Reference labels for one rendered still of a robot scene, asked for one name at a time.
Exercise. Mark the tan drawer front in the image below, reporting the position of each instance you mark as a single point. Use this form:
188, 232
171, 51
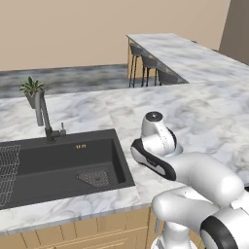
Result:
97, 231

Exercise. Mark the pale blue bowl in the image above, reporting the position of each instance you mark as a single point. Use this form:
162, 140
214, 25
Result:
178, 151

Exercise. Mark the green plant in grey pot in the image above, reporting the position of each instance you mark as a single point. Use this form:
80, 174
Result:
31, 87

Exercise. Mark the grey sink drain strainer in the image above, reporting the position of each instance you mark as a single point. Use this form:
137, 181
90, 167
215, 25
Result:
94, 178

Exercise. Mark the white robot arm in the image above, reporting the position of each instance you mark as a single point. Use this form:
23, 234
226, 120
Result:
201, 175

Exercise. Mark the dark grey sink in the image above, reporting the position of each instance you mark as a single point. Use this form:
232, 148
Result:
61, 162

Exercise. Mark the grey and black tap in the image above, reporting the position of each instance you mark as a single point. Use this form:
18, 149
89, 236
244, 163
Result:
45, 116

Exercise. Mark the dark bar stool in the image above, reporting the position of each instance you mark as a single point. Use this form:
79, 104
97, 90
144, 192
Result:
167, 78
148, 64
135, 55

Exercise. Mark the tan cupboard door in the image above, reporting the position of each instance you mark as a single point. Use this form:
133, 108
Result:
154, 240
9, 242

